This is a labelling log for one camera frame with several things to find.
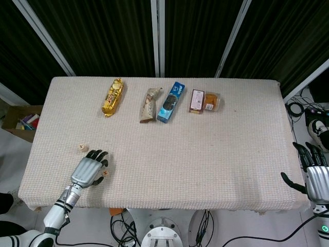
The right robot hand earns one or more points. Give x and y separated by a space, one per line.
317 182

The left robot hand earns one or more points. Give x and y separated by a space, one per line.
86 171

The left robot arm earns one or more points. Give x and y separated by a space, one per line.
70 198

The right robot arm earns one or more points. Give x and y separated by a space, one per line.
324 231

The orange tag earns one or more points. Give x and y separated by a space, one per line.
115 211

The black and white sneaker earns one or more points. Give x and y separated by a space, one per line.
317 131

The colourful books pile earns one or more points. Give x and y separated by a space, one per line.
28 122

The gold snack bag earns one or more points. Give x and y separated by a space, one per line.
113 99

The black rounded object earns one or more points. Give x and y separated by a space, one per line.
5 203

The beige brown snack packet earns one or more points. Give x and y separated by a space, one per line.
149 108

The brown cardboard box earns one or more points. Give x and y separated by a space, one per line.
13 113

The beige waffle table cloth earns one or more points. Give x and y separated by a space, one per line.
180 154

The silver robot torso plate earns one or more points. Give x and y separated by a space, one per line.
162 232

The blue cookie box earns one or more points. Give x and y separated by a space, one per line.
169 104

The small maroon box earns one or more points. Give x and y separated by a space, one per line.
196 101

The clear tub orange cookies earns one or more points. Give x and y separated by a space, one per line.
212 101

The black curtain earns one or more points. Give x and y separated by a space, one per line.
102 38
195 38
15 51
282 38

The aluminium frame post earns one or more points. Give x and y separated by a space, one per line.
13 95
306 79
232 38
157 38
43 36

